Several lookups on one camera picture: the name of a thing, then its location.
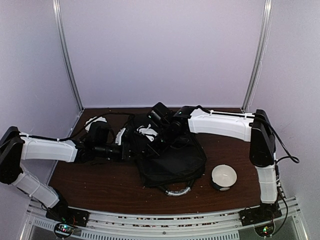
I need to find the aluminium corner post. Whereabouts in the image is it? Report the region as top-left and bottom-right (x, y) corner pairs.
(52, 0), (84, 112)
(241, 0), (273, 113)

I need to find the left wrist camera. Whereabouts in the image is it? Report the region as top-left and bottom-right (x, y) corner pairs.
(114, 127), (127, 146)

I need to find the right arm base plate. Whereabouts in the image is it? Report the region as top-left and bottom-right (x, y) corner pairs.
(238, 205), (282, 226)

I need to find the right aluminium corner post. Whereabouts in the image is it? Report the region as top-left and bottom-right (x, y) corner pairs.
(241, 0), (273, 113)

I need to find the white fluted ceramic bowl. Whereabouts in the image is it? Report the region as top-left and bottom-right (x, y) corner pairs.
(84, 116), (107, 132)

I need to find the aluminium front rail frame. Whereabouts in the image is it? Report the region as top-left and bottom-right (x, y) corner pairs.
(18, 197), (311, 240)

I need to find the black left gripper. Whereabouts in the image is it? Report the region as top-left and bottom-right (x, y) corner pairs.
(94, 142), (143, 163)

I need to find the right circuit board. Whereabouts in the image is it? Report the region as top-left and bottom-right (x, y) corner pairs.
(254, 223), (275, 238)

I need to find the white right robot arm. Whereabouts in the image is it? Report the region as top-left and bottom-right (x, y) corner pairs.
(147, 102), (279, 221)

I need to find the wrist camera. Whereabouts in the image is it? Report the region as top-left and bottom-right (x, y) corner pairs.
(114, 127), (127, 146)
(136, 123), (158, 142)

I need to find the left aluminium corner post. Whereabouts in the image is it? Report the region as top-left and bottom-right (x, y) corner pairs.
(52, 0), (84, 112)

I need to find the circuit board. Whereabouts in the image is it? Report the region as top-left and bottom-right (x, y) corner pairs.
(254, 223), (275, 238)
(53, 222), (75, 238)

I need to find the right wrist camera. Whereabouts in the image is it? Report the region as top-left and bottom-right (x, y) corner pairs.
(136, 123), (158, 142)

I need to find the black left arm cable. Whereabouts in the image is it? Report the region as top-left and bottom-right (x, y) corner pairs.
(24, 112), (137, 143)

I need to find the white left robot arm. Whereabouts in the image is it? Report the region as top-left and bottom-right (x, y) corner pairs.
(0, 121), (130, 222)

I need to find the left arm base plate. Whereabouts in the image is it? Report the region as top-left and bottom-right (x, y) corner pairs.
(45, 208), (90, 227)

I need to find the white bowl black base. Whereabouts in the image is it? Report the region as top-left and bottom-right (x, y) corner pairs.
(211, 164), (238, 192)

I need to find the black student backpack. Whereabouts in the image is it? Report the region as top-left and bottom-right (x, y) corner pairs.
(124, 114), (207, 197)

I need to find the left circuit board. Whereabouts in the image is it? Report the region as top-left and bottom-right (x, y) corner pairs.
(53, 222), (75, 238)

